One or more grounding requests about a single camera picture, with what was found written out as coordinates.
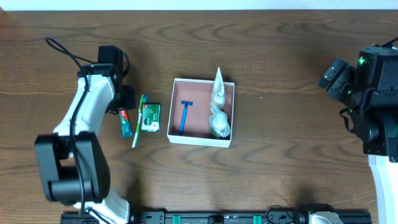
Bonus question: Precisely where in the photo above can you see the green white toothbrush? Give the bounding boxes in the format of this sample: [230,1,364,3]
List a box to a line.
[132,95,148,148]

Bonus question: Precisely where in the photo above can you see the green soap packet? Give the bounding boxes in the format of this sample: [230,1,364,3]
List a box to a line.
[141,104,161,132]

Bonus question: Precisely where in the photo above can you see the red green toothpaste tube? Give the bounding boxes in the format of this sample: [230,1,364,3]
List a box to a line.
[119,110,134,138]

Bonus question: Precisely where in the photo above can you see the blue disposable razor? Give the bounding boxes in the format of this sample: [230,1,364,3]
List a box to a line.
[179,100,193,135]

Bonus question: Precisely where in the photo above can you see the white leaf-print tube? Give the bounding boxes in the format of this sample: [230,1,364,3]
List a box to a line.
[211,67,226,110]

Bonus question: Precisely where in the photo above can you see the clear pump spray bottle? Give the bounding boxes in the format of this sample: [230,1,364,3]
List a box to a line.
[209,106,231,138]

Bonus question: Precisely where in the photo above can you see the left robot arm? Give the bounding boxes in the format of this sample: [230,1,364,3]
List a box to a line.
[34,45,136,223]

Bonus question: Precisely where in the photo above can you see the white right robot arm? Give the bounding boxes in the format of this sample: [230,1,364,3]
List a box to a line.
[318,43,397,223]

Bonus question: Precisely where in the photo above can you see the white box pink interior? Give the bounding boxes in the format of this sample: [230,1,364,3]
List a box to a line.
[167,78,232,147]

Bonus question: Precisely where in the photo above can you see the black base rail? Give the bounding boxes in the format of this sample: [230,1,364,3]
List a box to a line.
[60,203,373,224]

